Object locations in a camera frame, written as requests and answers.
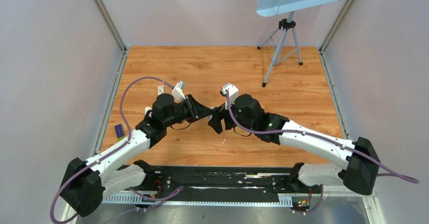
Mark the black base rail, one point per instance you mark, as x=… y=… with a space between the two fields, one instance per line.
x=224 y=187

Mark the purple toy brick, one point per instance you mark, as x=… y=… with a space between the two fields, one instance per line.
x=119 y=131

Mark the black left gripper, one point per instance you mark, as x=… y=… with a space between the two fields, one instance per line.
x=192 y=107

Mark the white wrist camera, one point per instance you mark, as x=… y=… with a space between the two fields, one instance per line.
x=231 y=93
x=177 y=91

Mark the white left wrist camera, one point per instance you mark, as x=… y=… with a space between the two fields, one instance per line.
x=177 y=91

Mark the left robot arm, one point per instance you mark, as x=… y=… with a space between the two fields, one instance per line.
x=86 y=183

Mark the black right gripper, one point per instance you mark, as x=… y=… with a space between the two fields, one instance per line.
x=222 y=119

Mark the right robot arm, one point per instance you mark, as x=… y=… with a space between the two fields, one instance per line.
x=353 y=164

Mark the white staple box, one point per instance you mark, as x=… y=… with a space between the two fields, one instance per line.
x=160 y=90

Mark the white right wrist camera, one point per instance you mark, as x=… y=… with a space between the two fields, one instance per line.
x=231 y=93

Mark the silver tripod stand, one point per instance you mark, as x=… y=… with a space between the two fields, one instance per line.
x=284 y=25

